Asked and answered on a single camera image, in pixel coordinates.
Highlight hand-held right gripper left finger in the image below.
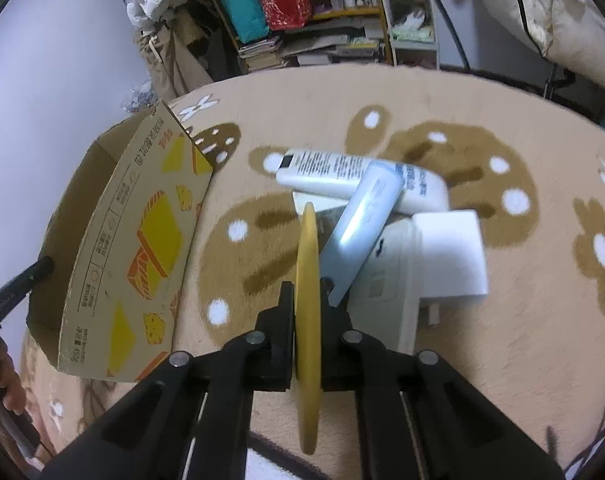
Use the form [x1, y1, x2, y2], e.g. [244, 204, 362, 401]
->
[42, 282, 296, 480]

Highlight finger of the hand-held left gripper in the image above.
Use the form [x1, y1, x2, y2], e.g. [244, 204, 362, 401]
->
[17, 257, 53, 292]

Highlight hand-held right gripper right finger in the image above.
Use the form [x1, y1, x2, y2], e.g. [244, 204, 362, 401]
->
[321, 280, 566, 480]

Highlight yellow oval compact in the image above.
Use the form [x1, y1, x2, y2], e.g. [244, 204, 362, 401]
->
[295, 202, 323, 453]

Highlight white rectangular device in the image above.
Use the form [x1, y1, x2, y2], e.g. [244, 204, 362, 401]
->
[347, 220, 423, 356]

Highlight cardboard box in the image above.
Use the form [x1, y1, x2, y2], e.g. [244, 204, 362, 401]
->
[26, 100, 214, 383]

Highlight light blue tube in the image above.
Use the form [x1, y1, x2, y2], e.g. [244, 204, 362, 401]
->
[320, 161, 406, 306]

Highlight white power adapter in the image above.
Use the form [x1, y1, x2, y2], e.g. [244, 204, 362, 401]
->
[413, 210, 488, 326]

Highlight white squeeze tube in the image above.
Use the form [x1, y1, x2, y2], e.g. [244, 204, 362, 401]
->
[275, 149, 451, 213]

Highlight person's left hand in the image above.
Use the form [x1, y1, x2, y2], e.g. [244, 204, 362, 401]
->
[0, 335, 26, 415]

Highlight plastic bag of toys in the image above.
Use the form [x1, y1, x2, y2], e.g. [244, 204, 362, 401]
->
[120, 80, 158, 113]

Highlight beige trousers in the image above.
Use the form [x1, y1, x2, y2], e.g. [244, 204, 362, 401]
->
[132, 25, 216, 101]

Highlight stack of books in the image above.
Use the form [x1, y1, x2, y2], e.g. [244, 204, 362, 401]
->
[237, 35, 288, 72]

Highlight dark hanging clothes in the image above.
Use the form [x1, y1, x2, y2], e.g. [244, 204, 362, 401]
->
[177, 0, 243, 83]

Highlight pile of papers and booklets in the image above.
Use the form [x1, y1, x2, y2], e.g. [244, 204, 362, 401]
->
[282, 32, 386, 66]

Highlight white trolley cart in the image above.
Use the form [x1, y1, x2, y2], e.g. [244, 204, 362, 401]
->
[377, 0, 441, 70]

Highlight wooden shelf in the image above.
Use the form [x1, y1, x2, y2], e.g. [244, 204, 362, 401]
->
[207, 0, 391, 68]

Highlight teal storage box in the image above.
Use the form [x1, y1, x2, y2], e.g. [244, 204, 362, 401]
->
[217, 0, 270, 43]

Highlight cream padded chair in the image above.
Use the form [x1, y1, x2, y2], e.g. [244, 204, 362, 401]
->
[470, 0, 605, 101]

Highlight green broom handle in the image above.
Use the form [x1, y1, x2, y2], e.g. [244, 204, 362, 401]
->
[430, 0, 471, 68]

